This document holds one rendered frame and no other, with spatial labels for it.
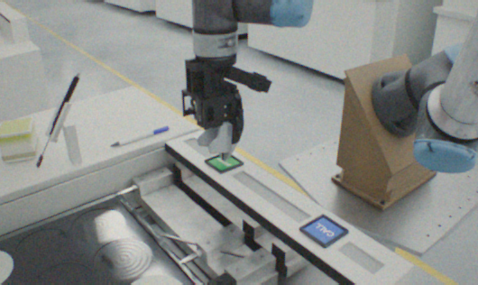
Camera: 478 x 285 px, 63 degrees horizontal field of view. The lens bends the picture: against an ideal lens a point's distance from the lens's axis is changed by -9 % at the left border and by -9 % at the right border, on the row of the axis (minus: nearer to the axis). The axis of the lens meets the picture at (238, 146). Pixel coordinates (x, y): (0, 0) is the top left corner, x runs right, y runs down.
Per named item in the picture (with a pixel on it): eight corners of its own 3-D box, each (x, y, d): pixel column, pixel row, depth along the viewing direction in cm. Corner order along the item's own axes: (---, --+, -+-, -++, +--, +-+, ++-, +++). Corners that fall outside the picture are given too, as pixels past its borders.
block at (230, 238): (207, 264, 70) (206, 251, 68) (196, 252, 72) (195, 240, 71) (244, 244, 74) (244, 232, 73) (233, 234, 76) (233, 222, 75)
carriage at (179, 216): (240, 307, 65) (240, 295, 64) (135, 200, 90) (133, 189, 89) (277, 284, 69) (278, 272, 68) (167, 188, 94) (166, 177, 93)
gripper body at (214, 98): (182, 119, 77) (178, 55, 71) (220, 106, 82) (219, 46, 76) (206, 134, 72) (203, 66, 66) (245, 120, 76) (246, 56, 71)
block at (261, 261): (236, 292, 64) (236, 280, 63) (224, 280, 67) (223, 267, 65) (275, 270, 69) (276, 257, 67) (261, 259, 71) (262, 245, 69)
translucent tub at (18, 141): (3, 165, 81) (-6, 136, 77) (7, 148, 87) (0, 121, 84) (37, 160, 83) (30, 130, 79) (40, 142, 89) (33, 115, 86)
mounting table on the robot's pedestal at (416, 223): (364, 157, 138) (370, 122, 132) (485, 220, 107) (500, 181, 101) (261, 209, 114) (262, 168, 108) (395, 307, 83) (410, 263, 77)
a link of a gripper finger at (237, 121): (220, 138, 80) (219, 95, 76) (228, 135, 81) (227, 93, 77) (235, 148, 77) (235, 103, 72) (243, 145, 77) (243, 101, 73)
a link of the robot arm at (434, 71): (446, 84, 89) (498, 59, 78) (442, 132, 83) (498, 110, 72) (411, 53, 86) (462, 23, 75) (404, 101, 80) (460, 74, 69)
